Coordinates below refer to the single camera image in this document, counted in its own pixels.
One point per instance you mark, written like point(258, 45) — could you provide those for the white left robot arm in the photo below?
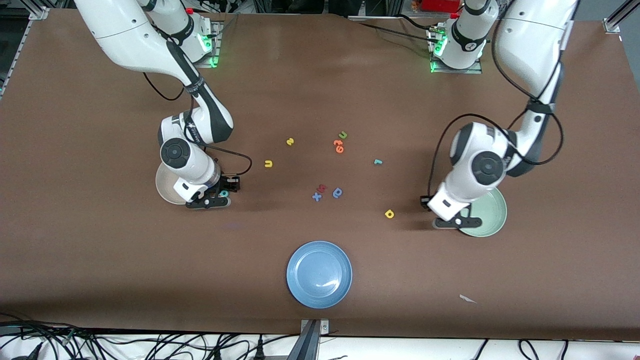
point(530, 30)

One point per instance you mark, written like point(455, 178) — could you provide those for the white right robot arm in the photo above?
point(125, 30)

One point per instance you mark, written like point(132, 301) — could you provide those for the beige round plate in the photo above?
point(167, 192)

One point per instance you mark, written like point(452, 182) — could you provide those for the pale green round plate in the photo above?
point(487, 220)

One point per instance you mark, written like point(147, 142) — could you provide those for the blue foam letter a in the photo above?
point(340, 195)

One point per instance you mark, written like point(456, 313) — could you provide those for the red foam letter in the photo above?
point(321, 188)

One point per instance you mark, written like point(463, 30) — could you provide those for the white paper scrap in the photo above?
point(467, 299)

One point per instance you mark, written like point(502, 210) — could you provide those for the blue round plate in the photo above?
point(319, 275)

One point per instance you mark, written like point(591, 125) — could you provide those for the grey aluminium profile beam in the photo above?
point(306, 345)

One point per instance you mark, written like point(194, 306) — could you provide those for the red box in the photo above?
point(440, 5)

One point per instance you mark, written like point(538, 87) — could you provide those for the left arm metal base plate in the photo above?
point(460, 71)

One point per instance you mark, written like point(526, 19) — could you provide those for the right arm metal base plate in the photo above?
point(215, 35)

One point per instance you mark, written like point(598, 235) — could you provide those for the silver table edge bracket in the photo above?
point(324, 327)

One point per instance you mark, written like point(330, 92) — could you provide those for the aluminium frame profile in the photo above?
point(39, 14)
point(612, 22)

